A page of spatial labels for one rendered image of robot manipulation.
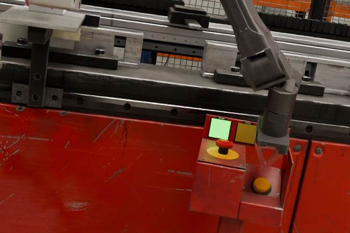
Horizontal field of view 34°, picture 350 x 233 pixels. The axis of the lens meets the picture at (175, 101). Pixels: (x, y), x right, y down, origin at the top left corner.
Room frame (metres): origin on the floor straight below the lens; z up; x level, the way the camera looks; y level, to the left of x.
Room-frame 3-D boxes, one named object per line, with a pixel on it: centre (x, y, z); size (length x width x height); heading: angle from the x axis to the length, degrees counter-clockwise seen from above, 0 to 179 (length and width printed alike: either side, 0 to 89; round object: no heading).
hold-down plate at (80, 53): (1.48, 0.31, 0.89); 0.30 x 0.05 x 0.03; 97
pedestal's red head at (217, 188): (1.23, -0.17, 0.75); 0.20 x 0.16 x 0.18; 86
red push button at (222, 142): (1.22, -0.12, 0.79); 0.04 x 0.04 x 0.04
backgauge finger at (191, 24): (1.74, -0.01, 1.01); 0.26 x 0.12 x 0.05; 7
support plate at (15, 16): (1.39, 0.34, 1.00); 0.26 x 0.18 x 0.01; 7
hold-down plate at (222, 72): (1.55, -0.25, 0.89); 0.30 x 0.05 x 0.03; 97
